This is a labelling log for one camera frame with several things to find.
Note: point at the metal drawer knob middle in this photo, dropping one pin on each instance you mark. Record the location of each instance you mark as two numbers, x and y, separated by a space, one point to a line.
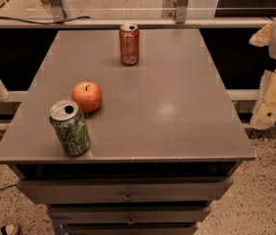
130 221

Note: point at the red apple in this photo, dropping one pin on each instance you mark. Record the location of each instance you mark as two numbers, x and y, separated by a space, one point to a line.
87 95

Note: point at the green soda can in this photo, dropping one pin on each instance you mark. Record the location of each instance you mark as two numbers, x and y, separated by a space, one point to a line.
69 124

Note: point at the metal drawer knob top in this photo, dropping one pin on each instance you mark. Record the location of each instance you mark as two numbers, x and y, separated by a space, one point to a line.
127 198

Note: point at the metal drawer knob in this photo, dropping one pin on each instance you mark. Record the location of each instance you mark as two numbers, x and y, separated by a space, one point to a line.
130 221
127 198

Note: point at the red coke can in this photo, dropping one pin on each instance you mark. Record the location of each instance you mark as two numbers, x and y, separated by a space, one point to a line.
129 42

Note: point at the grey drawer cabinet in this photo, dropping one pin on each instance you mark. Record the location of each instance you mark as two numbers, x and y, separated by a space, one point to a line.
166 133

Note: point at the black white sneaker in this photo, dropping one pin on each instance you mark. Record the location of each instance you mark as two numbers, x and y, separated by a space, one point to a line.
10 229

